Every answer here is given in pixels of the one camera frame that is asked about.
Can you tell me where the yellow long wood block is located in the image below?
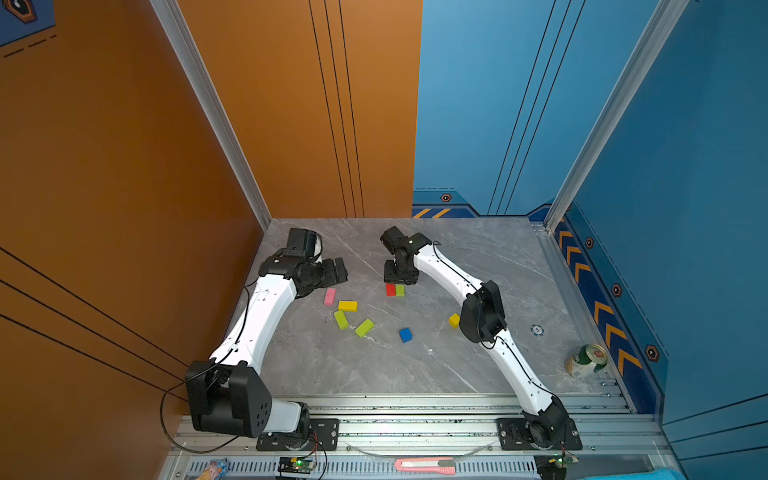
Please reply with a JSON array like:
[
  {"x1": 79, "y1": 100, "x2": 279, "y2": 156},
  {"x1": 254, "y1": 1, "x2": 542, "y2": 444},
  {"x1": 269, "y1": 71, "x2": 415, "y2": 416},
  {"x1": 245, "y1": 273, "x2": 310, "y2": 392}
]
[{"x1": 338, "y1": 301, "x2": 358, "y2": 312}]

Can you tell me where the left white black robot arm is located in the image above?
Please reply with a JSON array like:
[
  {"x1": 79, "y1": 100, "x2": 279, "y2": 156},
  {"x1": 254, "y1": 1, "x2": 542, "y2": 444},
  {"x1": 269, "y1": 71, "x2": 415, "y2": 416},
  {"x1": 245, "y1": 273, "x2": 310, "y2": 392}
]
[{"x1": 181, "y1": 251, "x2": 348, "y2": 449}]

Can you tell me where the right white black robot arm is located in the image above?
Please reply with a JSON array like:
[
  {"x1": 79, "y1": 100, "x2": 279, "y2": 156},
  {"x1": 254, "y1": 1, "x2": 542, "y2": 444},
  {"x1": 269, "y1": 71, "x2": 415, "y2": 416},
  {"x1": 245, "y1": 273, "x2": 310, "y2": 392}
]
[{"x1": 380, "y1": 226, "x2": 571, "y2": 449}]

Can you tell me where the pink wood block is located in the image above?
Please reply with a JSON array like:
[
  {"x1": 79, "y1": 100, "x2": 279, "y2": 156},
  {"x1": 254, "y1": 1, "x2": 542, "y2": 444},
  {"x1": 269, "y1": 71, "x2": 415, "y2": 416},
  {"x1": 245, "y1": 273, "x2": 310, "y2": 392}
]
[{"x1": 324, "y1": 288, "x2": 337, "y2": 306}]

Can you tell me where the blue wood block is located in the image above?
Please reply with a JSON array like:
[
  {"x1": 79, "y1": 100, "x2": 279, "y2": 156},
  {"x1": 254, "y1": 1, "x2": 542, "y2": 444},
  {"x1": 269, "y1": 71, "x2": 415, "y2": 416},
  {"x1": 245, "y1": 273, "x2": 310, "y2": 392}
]
[{"x1": 399, "y1": 328, "x2": 413, "y2": 343}]

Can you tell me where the green circuit board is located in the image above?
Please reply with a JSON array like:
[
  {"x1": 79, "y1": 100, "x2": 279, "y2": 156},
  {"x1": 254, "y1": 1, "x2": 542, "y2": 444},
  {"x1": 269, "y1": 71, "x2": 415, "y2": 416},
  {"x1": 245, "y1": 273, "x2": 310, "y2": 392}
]
[{"x1": 276, "y1": 457, "x2": 318, "y2": 479}]

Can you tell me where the pink utility knife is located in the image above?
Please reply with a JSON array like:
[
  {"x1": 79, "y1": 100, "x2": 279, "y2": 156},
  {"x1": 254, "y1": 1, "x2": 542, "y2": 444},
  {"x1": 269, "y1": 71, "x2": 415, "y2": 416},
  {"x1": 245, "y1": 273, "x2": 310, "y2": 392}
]
[{"x1": 395, "y1": 457, "x2": 456, "y2": 475}]

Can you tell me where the colourful snack wrapper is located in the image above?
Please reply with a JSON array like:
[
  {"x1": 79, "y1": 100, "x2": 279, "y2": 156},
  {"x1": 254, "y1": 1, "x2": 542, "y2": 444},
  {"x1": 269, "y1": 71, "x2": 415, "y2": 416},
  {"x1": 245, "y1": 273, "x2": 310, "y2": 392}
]
[{"x1": 196, "y1": 459, "x2": 229, "y2": 480}]

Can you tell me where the right small circuit board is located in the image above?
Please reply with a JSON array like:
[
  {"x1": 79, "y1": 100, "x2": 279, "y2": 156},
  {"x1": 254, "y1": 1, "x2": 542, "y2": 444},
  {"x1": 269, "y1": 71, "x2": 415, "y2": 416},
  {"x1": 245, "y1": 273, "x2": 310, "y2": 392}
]
[{"x1": 549, "y1": 455, "x2": 579, "y2": 469}]

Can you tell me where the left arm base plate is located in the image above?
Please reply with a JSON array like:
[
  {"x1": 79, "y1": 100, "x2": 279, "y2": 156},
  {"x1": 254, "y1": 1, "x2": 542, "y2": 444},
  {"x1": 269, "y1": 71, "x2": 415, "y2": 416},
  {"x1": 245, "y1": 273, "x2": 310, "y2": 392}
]
[{"x1": 256, "y1": 418, "x2": 339, "y2": 452}]

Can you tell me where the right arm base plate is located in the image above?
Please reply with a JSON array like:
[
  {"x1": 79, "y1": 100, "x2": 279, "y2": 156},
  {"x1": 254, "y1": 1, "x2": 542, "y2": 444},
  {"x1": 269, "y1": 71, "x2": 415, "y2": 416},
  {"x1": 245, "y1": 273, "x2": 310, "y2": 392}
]
[{"x1": 495, "y1": 417, "x2": 583, "y2": 451}]

